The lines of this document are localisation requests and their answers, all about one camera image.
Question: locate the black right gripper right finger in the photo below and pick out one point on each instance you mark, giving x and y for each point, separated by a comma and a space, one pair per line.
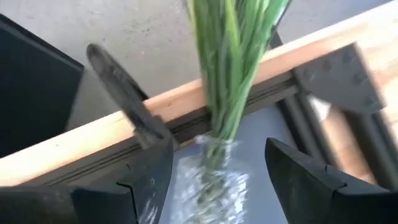
311, 199

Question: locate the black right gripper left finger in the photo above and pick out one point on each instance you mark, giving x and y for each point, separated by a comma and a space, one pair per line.
93, 205

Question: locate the clear cut-glass vase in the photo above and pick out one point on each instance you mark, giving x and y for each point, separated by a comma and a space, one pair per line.
214, 193

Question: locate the white flower bunch green stems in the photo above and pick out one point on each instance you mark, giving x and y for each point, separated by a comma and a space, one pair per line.
233, 77

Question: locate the grey corner gusset plate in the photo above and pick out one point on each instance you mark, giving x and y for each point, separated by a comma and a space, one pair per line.
339, 81

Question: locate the black upright bracket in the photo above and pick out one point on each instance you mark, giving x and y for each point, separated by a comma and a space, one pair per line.
121, 90

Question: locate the black aluminium table frame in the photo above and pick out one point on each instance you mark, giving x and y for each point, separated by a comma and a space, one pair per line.
189, 124

